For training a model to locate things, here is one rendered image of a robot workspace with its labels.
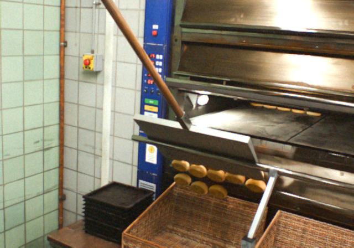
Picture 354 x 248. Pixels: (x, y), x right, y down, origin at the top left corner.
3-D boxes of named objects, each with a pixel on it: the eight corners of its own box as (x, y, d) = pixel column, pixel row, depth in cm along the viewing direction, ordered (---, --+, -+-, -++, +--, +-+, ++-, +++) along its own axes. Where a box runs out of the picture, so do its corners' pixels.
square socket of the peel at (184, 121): (182, 118, 166) (185, 111, 167) (174, 117, 168) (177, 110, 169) (189, 130, 173) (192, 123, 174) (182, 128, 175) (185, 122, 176)
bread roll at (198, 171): (205, 180, 212) (210, 172, 216) (203, 171, 208) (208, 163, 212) (188, 175, 217) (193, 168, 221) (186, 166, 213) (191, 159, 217)
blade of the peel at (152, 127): (247, 143, 160) (249, 136, 162) (132, 118, 187) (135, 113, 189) (264, 181, 188) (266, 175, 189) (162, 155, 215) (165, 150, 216)
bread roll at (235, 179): (244, 186, 201) (248, 177, 204) (242, 178, 196) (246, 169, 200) (224, 181, 206) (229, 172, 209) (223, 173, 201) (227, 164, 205)
